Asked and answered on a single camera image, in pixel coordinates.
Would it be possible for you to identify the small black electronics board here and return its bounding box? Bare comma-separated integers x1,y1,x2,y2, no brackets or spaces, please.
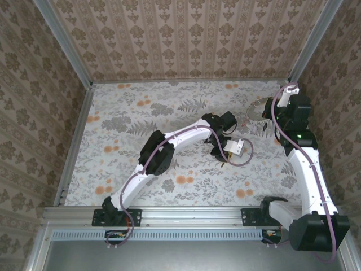
261,229,283,244
105,230,129,246

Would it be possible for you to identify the grey metal sheet panel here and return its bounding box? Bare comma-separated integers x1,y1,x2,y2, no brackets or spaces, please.
43,239,346,271

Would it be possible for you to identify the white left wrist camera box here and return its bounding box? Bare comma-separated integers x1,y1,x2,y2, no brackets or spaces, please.
224,138,245,156

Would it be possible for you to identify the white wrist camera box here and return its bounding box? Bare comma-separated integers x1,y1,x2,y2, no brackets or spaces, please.
224,138,245,156
276,84,300,108

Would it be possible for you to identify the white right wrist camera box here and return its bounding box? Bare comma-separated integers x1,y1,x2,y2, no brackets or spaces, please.
276,84,300,108

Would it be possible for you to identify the aluminium table edge rail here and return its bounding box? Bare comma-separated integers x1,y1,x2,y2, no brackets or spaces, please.
91,78,291,85

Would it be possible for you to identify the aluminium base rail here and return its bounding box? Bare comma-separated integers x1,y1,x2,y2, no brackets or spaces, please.
42,206,346,228

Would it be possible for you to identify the aluminium frame post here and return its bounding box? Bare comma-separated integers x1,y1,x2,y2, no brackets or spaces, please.
288,0,344,85
33,0,93,87

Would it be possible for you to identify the grey slotted cable duct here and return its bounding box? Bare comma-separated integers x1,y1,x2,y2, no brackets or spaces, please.
52,229,265,241

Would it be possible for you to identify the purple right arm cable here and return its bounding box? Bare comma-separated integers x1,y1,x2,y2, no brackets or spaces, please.
265,81,338,264

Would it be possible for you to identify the aluminium side rail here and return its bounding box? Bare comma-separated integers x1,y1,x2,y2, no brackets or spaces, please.
53,84,95,207

